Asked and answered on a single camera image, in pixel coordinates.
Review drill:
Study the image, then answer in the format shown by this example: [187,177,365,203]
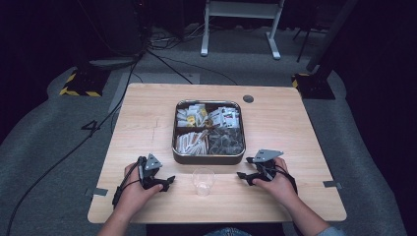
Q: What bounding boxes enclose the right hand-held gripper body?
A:
[252,148,285,182]

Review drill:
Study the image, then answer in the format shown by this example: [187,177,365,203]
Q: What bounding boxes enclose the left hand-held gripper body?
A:
[137,152,165,191]

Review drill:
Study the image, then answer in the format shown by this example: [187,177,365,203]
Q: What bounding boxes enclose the pile of dark tea bags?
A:
[208,127,245,155]

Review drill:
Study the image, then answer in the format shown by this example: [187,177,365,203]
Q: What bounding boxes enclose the clear plastic cup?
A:
[191,167,216,198]

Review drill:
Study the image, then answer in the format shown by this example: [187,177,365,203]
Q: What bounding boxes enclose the metal compartment tray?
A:
[171,99,247,165]

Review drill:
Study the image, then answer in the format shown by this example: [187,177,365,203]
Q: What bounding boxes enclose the pile of white yellow packets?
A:
[176,103,209,128]

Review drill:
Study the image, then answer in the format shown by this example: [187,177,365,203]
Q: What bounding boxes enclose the person's left hand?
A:
[114,161,164,216]

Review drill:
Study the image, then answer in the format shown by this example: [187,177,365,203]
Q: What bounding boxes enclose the person's right hand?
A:
[253,157,298,207]

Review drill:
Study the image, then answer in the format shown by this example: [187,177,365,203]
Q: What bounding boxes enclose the pile of white stick packets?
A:
[175,129,209,155]

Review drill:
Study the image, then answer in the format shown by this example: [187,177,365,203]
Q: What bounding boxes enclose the pile of red print packets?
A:
[208,106,241,130]

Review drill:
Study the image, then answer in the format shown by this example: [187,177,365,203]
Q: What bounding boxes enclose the grey tape strip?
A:
[323,180,343,190]
[85,187,109,198]

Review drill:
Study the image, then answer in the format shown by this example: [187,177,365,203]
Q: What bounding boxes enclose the person's blue jeans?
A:
[203,227,254,236]

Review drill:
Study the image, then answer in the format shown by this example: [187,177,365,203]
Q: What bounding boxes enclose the black yellow striped base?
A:
[291,72,336,100]
[59,67,111,98]

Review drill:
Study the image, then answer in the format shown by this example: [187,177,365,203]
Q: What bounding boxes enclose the person's right denim sleeve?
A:
[315,225,347,236]

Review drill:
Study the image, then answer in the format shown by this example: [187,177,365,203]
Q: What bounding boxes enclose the black tripod legs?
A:
[292,27,329,64]

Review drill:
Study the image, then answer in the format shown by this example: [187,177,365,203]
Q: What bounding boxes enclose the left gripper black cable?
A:
[111,156,147,208]

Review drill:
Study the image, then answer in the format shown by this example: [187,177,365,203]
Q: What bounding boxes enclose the long black floor cable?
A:
[5,53,144,236]

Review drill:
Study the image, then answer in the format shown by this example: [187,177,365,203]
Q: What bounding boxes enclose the thin black floor cable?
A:
[147,48,239,87]

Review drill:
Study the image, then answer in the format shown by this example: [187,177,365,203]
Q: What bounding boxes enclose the grey slanted post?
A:
[306,0,359,74]

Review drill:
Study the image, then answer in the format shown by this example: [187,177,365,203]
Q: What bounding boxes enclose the white metal stand frame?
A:
[200,0,286,61]

